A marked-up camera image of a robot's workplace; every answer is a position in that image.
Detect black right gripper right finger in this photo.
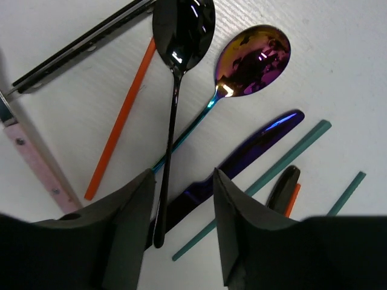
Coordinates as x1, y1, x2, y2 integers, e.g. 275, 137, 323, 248
213, 169, 386, 289

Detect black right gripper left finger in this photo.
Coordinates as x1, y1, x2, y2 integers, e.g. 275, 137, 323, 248
1, 169, 155, 289

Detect pink handled fork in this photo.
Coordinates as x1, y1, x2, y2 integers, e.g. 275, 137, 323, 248
1, 95, 82, 214

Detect black handled knife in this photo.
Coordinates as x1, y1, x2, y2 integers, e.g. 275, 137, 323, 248
266, 166, 301, 216

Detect orange chopstick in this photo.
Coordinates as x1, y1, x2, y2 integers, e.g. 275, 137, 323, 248
84, 37, 156, 201
284, 183, 301, 218

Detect teal chopstick long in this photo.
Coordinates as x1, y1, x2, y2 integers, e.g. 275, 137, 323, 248
172, 120, 332, 262

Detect iridescent purple knife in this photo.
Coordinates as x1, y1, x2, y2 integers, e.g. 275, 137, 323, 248
144, 109, 305, 251

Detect teal chopstick short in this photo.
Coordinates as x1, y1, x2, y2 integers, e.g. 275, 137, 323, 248
327, 172, 366, 216

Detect iridescent rainbow spoon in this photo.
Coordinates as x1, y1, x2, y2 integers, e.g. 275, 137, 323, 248
151, 24, 292, 175

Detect black spoon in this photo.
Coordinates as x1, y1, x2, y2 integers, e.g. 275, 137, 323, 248
152, 0, 216, 248

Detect black silver chopstick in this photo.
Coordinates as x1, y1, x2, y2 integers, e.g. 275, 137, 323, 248
6, 1, 156, 96

